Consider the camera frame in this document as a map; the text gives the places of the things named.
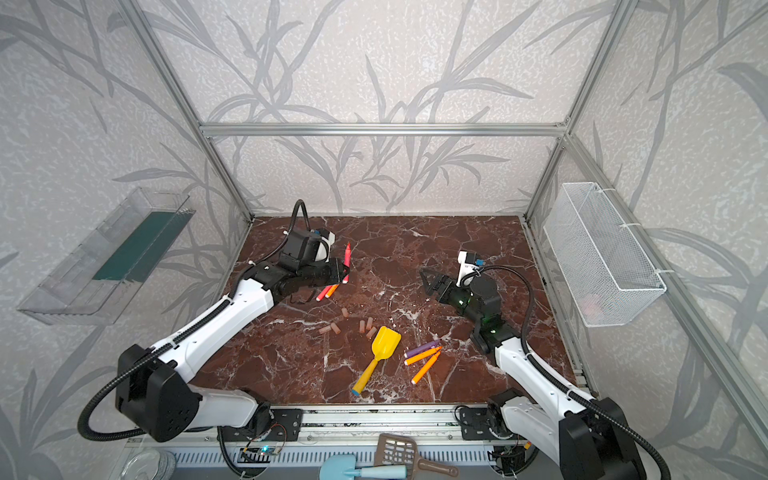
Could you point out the red marker pen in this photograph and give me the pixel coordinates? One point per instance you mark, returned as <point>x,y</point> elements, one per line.
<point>324,292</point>

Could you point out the orange capped marker upper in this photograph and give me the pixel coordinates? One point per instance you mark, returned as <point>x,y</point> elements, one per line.
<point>422,355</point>

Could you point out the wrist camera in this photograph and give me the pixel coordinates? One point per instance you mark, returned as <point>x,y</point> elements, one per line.
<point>469,263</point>
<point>326,239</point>

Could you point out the yellow toy shovel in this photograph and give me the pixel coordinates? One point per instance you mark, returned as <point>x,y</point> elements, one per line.
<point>384,345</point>

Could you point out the teal toy shovel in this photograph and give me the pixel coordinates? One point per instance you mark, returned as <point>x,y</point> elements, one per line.
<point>343,467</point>

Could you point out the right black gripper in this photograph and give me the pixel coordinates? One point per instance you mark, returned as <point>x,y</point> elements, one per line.
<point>442,288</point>

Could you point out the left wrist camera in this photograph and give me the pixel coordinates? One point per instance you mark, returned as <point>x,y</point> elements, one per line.
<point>326,239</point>

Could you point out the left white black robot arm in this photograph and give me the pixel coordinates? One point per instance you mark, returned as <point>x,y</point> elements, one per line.
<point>153,387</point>

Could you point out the pink marker pen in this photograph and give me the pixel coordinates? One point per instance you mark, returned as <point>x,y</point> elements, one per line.
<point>347,263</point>

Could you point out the clear plastic wall bin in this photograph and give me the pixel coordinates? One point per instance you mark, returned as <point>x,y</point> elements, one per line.
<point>94,284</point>

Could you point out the aluminium mounting rail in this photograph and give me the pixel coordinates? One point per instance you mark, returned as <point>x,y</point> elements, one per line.
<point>349,425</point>

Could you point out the brown toy slotted spatula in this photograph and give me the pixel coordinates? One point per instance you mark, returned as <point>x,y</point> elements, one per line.
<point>400,450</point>

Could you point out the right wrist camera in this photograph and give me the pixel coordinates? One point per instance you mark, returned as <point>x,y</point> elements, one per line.
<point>469,263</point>

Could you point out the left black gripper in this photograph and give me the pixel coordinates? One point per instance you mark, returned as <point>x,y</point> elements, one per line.
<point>327,272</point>

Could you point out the orange capped marker lower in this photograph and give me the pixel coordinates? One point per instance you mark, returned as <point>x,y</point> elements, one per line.
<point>425,368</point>

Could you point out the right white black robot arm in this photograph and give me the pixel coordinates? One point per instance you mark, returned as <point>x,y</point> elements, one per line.
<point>588,438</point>

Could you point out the white wire mesh basket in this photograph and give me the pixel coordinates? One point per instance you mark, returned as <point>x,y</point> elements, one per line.
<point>609,275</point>

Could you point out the clear round dish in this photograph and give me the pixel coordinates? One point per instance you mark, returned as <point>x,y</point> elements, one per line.
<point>149,464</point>

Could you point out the purple capped marker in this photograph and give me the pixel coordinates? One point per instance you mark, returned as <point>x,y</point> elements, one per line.
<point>421,349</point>

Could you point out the orange marker pen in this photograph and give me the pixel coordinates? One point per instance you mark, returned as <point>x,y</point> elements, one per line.
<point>331,291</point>

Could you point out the orange capped marker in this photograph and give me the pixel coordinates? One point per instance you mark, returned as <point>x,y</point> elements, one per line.
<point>425,368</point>
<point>422,355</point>

